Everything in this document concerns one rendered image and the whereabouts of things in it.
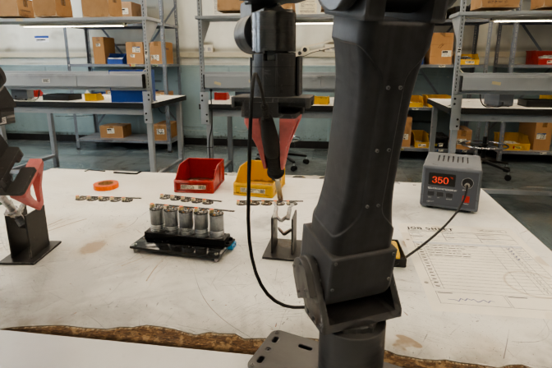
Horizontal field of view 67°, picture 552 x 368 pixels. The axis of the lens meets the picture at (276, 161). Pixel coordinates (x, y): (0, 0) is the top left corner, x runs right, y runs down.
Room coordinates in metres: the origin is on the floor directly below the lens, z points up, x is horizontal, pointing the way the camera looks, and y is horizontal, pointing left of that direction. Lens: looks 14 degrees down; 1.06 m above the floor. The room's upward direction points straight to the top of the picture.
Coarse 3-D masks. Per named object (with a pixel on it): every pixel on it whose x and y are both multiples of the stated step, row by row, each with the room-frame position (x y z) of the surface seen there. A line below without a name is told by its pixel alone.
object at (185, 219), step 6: (186, 210) 0.67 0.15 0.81; (180, 216) 0.66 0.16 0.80; (186, 216) 0.66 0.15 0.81; (192, 216) 0.67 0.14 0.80; (180, 222) 0.66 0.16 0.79; (186, 222) 0.66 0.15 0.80; (192, 222) 0.67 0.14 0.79; (180, 228) 0.66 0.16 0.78; (186, 228) 0.66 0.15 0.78; (192, 228) 0.67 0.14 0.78; (180, 234) 0.66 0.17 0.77; (186, 234) 0.66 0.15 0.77
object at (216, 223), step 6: (210, 216) 0.65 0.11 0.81; (222, 216) 0.65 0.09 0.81; (210, 222) 0.65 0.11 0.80; (216, 222) 0.65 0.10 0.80; (222, 222) 0.65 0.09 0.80; (210, 228) 0.65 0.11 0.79; (216, 228) 0.65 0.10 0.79; (222, 228) 0.65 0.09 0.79; (210, 234) 0.65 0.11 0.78; (216, 234) 0.65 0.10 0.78; (222, 234) 0.65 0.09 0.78
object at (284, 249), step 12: (276, 216) 0.62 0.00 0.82; (288, 216) 0.62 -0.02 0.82; (276, 228) 0.66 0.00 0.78; (276, 240) 0.66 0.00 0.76; (288, 240) 0.68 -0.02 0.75; (300, 240) 0.68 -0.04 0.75; (264, 252) 0.63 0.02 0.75; (276, 252) 0.63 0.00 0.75; (288, 252) 0.63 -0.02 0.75; (300, 252) 0.63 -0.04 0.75
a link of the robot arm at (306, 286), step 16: (304, 256) 0.35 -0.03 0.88; (304, 272) 0.34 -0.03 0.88; (304, 288) 0.34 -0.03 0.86; (320, 288) 0.33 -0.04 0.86; (320, 304) 0.33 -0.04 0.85; (336, 304) 0.35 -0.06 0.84; (352, 304) 0.35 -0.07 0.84; (368, 304) 0.35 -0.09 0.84; (384, 304) 0.35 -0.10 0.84; (400, 304) 0.34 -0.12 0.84; (320, 320) 0.32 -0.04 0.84; (336, 320) 0.32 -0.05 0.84; (352, 320) 0.33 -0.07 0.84; (368, 320) 0.33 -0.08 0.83
